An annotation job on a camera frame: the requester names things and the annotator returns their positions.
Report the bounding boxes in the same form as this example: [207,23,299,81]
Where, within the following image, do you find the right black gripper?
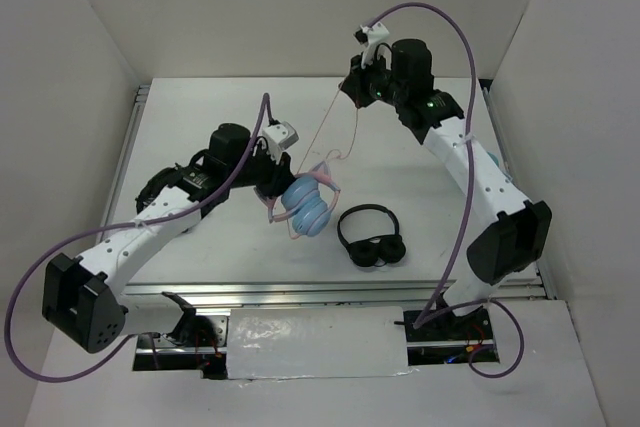
[339,47,406,109]

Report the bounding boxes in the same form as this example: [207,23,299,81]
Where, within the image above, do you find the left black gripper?
[226,140,299,199]

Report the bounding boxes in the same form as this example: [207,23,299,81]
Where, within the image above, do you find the pink headphone cable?
[297,84,362,176]

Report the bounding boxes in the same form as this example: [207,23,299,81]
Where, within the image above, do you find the pink blue cat-ear headphones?
[254,161,341,239]

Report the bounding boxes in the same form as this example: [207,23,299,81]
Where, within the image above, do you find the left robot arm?
[42,121,298,354]

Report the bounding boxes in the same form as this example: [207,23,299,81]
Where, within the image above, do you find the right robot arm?
[340,35,552,339]

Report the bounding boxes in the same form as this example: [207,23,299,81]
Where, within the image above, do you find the black on-ear headphones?
[336,204,407,268]

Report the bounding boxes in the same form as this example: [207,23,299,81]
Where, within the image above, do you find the teal cat-ear headphones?
[487,151,501,169]

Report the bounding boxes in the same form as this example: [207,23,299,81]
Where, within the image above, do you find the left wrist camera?
[262,122,299,162]

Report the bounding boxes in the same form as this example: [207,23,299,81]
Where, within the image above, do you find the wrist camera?
[262,122,299,162]
[354,21,390,68]

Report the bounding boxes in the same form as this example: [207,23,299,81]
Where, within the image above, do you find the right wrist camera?
[354,21,390,68]

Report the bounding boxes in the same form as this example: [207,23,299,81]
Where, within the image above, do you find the black headphones with cable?
[135,167,178,213]

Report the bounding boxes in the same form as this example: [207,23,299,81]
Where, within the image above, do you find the aluminium rail frame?
[97,77,556,311]

